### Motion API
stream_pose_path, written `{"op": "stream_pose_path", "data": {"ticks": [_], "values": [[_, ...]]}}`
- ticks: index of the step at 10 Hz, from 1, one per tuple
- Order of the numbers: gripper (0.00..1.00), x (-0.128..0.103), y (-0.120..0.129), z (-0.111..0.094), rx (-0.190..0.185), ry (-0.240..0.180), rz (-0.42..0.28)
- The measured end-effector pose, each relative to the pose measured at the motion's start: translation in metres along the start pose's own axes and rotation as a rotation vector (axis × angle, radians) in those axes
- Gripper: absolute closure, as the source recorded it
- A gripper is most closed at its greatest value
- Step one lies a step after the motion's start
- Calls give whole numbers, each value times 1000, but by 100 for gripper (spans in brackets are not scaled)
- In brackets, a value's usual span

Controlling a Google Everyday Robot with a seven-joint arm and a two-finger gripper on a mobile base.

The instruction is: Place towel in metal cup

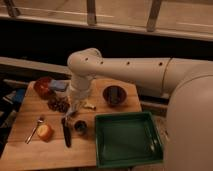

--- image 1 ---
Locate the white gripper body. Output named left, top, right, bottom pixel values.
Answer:
left=69, top=80, right=91, bottom=103

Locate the grey blue towel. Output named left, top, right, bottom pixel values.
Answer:
left=64, top=100, right=81, bottom=118

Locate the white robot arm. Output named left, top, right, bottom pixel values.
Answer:
left=67, top=48, right=213, bottom=171

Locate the small metal cup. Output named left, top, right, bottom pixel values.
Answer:
left=74, top=120, right=87, bottom=135

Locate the blue sponge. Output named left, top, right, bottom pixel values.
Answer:
left=49, top=80, right=68, bottom=92

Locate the bunch of dark grapes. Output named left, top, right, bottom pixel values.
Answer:
left=47, top=97, right=70, bottom=113

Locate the dark brown bowl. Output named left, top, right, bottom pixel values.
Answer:
left=103, top=85, right=127, bottom=106

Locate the red bowl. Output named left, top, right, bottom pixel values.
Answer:
left=33, top=77, right=54, bottom=99

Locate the metal spoon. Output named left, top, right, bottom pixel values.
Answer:
left=25, top=116, right=44, bottom=144

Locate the yellow red apple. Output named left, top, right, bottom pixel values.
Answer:
left=37, top=124, right=53, bottom=141

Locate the green plastic tray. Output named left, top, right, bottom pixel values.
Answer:
left=95, top=112, right=163, bottom=168

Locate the metal fork in tray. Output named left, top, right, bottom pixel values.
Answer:
left=145, top=126, right=155, bottom=152

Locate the black handled knife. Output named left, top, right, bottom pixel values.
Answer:
left=61, top=118, right=71, bottom=148

